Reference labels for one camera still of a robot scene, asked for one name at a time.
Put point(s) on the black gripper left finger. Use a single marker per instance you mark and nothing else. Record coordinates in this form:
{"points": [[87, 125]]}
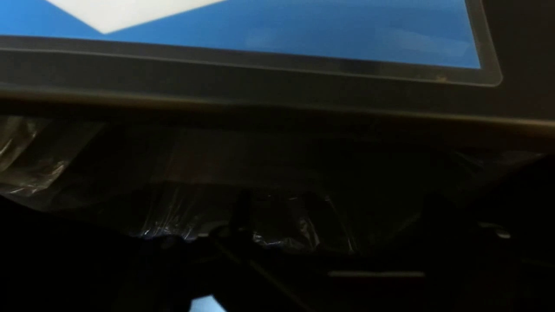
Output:
{"points": [[170, 272]]}

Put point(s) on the black bin liner bag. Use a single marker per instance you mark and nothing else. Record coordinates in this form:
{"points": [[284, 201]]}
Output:
{"points": [[309, 194]]}

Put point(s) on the right black bin door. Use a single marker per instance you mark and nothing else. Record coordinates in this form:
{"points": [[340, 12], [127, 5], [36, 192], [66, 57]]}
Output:
{"points": [[517, 112]]}

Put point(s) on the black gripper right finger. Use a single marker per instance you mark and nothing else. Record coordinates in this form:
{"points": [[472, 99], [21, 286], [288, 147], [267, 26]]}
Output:
{"points": [[468, 267]]}

